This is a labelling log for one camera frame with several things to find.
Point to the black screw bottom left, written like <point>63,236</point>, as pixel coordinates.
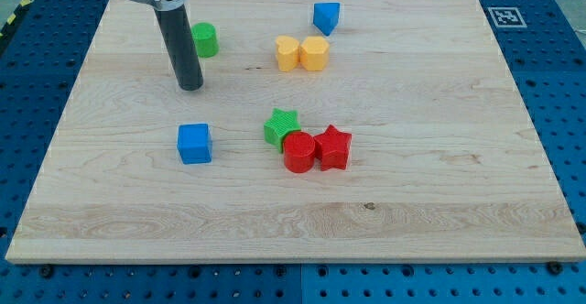
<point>46,271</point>

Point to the wooden board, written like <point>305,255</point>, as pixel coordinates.
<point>445,165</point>

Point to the red cylinder block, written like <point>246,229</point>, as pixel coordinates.
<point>299,152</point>

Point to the white fiducial marker tag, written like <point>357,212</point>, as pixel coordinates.
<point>506,17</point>

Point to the blue triangular prism block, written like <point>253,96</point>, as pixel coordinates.
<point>326,17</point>

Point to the blue cube block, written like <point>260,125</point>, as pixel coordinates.
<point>194,143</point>

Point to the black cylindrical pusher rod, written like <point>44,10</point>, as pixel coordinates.
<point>175,29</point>

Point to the green star block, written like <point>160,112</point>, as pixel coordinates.
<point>279,125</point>

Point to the black screw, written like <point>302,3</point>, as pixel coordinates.
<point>46,271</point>
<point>554,268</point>

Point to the black screw bottom right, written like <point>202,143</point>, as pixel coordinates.
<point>554,268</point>

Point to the green cylinder block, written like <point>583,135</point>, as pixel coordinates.
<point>205,39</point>

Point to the yellow hexagon block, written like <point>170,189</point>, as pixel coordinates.
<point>314,53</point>

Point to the yellow heart block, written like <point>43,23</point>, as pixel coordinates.
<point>287,53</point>

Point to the red star block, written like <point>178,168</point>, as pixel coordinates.
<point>333,148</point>

